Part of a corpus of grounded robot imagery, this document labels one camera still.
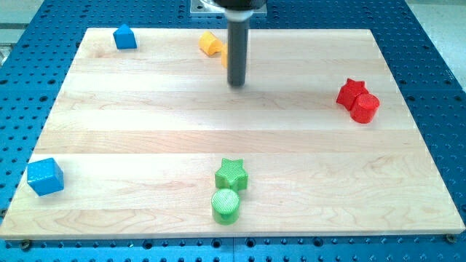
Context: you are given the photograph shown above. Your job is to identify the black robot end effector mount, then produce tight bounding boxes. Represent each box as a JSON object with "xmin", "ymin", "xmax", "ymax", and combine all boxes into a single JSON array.
[{"xmin": 214, "ymin": 0, "xmax": 267, "ymax": 19}]

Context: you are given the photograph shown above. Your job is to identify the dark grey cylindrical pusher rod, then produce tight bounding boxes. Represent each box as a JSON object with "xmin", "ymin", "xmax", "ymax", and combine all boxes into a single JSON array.
[{"xmin": 227, "ymin": 17, "xmax": 249, "ymax": 87}]

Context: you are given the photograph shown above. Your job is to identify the yellow block behind rod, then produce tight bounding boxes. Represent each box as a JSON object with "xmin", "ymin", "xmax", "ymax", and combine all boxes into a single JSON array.
[{"xmin": 221, "ymin": 44, "xmax": 228, "ymax": 68}]

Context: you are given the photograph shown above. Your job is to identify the yellow half-cylinder block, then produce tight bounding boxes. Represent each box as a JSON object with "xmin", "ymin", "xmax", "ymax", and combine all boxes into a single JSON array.
[{"xmin": 198, "ymin": 31, "xmax": 223, "ymax": 56}]

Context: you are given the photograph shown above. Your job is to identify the silver metal mounting plate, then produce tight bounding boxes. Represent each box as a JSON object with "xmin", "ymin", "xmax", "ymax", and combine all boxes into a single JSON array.
[{"xmin": 190, "ymin": 0, "xmax": 267, "ymax": 17}]

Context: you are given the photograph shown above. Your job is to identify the blue pentagon block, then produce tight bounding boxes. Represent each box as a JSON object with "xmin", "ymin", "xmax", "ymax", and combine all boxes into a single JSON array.
[{"xmin": 113, "ymin": 24, "xmax": 138, "ymax": 49}]

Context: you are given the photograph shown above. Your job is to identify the red star block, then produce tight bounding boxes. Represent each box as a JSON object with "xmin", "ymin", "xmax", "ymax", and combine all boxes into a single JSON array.
[{"xmin": 336, "ymin": 78, "xmax": 368, "ymax": 111}]

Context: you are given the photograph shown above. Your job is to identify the light wooden board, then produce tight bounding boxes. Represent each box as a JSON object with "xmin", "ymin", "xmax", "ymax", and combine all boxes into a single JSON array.
[{"xmin": 1, "ymin": 28, "xmax": 465, "ymax": 239}]

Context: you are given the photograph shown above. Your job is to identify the green star block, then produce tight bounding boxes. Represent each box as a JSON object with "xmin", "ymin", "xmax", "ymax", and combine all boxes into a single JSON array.
[{"xmin": 215, "ymin": 158, "xmax": 248, "ymax": 192}]

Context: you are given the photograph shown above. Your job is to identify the red cylinder block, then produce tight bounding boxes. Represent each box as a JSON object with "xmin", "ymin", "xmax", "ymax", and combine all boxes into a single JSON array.
[{"xmin": 350, "ymin": 93, "xmax": 380, "ymax": 124}]

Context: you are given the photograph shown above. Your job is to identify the green cylinder block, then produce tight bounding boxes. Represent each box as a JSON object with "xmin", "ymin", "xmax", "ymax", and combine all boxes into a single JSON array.
[{"xmin": 211, "ymin": 188, "xmax": 240, "ymax": 225}]

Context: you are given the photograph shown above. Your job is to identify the blue cube block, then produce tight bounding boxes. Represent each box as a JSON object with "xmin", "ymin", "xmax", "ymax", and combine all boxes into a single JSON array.
[{"xmin": 27, "ymin": 158, "xmax": 64, "ymax": 197}]

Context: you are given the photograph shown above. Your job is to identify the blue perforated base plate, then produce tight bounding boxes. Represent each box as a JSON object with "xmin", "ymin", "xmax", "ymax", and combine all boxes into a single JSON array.
[{"xmin": 1, "ymin": 1, "xmax": 465, "ymax": 261}]

